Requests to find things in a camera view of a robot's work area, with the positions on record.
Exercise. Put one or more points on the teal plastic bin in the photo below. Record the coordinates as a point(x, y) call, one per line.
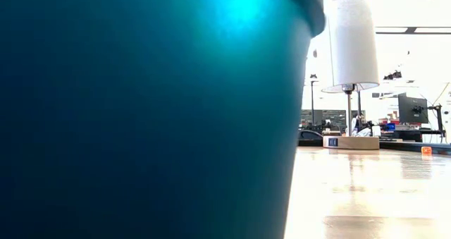
point(141, 112)

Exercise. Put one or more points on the black office chair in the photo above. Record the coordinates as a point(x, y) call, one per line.
point(310, 135)

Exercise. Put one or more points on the white shade wooden base lamp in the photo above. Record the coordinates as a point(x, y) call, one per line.
point(354, 41)

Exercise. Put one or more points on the black monitor desk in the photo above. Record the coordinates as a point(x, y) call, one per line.
point(408, 135)

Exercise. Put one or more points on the black hanging track light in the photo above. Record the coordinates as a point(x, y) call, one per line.
point(393, 75)

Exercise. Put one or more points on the small orange die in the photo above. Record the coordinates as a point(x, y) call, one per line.
point(426, 150)

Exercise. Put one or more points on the black pole light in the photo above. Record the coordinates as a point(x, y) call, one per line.
point(312, 101)

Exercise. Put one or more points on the black computer monitor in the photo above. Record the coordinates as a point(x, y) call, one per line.
point(410, 108)

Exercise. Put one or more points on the blue storage bin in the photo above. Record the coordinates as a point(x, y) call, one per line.
point(390, 126)

